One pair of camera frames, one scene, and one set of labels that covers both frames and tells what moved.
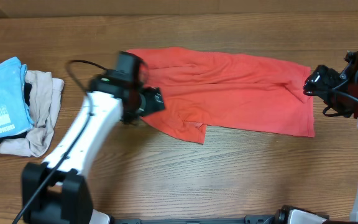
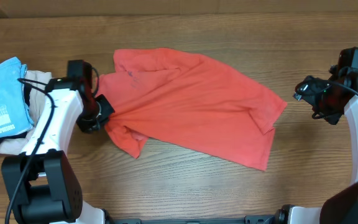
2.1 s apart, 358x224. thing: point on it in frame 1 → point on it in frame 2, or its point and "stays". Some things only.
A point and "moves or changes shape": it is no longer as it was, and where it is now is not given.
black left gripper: (151, 99) → (109, 110)
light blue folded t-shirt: (4, 111) stays
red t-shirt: (204, 88) moves or changes shape
